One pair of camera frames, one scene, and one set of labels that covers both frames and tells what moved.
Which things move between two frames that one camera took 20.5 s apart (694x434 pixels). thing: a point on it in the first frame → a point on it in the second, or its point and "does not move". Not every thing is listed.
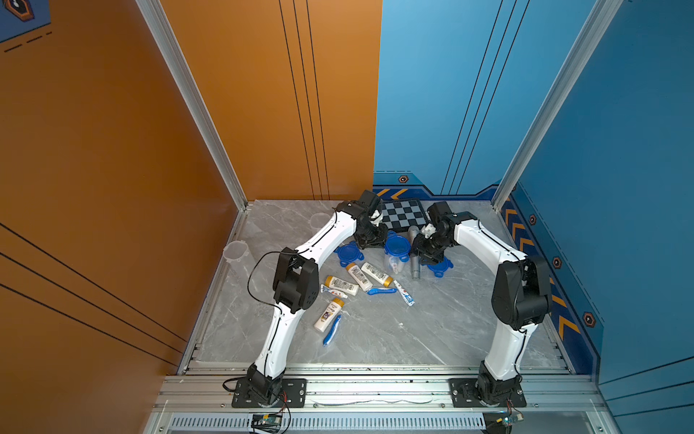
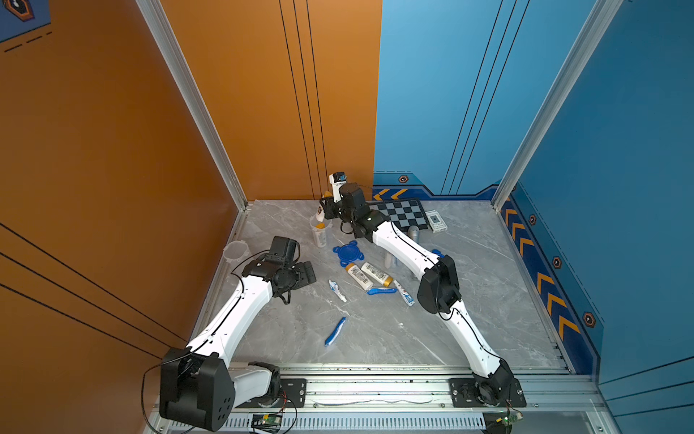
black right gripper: x=417 y=245 → x=329 y=205
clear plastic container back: x=319 y=220 does not move
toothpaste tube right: x=406 y=296 does not move
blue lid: x=349 y=253 does not move
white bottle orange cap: x=342 y=285 → x=320 y=217
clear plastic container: x=235 y=250 does not move
